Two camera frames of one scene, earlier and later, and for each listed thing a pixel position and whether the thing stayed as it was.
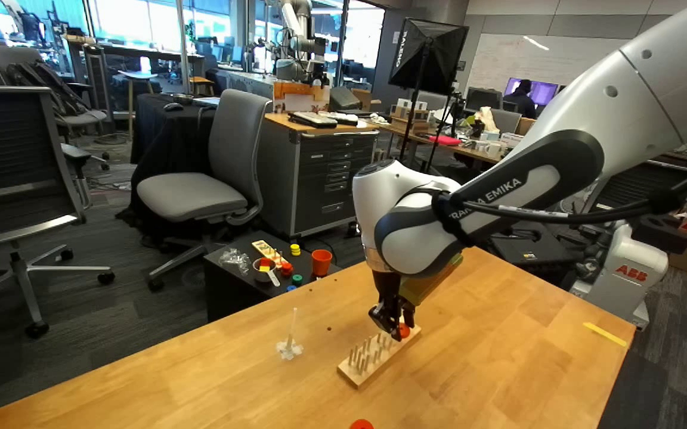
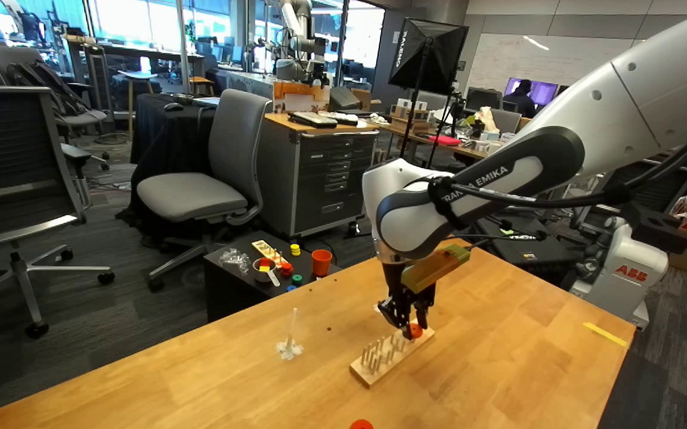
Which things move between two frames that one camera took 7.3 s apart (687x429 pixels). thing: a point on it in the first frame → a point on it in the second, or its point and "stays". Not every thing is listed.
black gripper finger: x=409 y=315 → x=422 y=313
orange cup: x=321 y=259 stays
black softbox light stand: x=429 y=65 stays
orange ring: x=362 y=424 stays
